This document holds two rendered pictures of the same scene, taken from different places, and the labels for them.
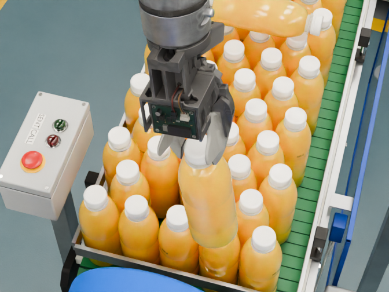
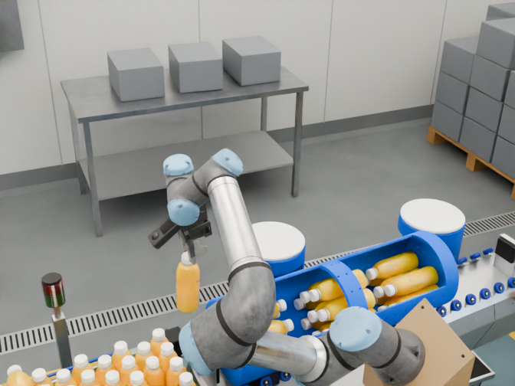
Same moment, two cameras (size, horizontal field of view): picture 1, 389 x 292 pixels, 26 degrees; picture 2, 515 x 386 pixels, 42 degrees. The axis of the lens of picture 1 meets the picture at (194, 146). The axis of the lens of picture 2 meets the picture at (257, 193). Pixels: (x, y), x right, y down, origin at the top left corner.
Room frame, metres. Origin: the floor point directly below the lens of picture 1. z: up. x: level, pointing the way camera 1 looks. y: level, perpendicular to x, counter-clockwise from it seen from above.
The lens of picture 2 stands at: (1.58, 1.24, 2.56)
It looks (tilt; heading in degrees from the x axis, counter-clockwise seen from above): 30 degrees down; 225
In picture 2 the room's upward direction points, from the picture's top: 1 degrees clockwise
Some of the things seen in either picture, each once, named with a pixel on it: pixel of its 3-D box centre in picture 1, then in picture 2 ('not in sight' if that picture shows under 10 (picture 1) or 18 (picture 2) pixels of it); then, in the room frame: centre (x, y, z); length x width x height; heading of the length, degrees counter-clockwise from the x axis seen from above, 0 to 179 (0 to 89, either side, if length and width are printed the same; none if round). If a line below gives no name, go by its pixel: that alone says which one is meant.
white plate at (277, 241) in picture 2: not in sight; (270, 240); (-0.07, -0.31, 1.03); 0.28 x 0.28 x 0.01
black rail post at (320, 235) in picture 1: (318, 243); not in sight; (0.73, -0.23, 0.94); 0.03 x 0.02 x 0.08; 164
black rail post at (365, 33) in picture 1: (362, 44); not in sight; (1.21, -0.36, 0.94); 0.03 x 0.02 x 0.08; 164
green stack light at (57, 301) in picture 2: not in sight; (54, 296); (0.84, -0.41, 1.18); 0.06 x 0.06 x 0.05
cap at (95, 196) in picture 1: (95, 197); not in sight; (0.73, 0.17, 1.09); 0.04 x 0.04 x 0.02
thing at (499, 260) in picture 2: not in sight; (506, 256); (-0.71, 0.40, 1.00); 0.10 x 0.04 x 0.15; 74
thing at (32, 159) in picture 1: (32, 160); not in sight; (0.80, 0.28, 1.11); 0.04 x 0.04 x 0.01
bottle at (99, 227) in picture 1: (101, 226); not in sight; (0.73, 0.17, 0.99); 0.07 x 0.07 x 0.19
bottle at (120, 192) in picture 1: (131, 201); not in sight; (0.78, 0.12, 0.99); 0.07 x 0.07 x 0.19
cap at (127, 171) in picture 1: (127, 171); not in sight; (0.78, 0.12, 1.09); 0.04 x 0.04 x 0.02
